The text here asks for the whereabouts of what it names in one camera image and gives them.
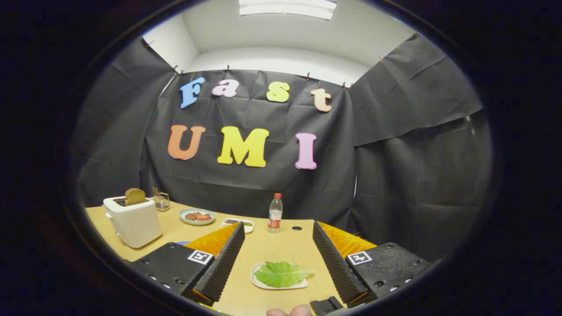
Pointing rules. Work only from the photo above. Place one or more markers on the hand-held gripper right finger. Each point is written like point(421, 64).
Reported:
point(334, 263)

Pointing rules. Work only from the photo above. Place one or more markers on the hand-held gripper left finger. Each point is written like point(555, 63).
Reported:
point(224, 263)

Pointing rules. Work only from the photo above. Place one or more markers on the green lettuce leaf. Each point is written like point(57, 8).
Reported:
point(281, 274)

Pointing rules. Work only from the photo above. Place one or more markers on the brown bread slice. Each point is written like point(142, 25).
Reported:
point(135, 196)

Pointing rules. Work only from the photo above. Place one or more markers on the white square plate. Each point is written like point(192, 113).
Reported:
point(259, 284)

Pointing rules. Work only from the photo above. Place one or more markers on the white divided condiment dish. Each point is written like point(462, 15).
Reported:
point(228, 221)

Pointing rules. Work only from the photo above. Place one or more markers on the pale green round plate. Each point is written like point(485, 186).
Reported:
point(196, 221)

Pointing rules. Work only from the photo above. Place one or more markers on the red tomato slice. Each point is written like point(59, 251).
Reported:
point(203, 217)

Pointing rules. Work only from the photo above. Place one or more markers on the brown meat patty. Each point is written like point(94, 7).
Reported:
point(191, 216)

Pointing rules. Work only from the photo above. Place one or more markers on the clear bottle with red cap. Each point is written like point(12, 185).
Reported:
point(275, 217)

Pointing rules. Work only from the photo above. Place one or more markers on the black backdrop cloth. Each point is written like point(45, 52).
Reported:
point(263, 184)

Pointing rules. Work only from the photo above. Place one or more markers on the white toaster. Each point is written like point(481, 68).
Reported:
point(136, 224)

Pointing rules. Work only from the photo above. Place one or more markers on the ceiling light panel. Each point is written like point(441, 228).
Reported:
point(287, 8)

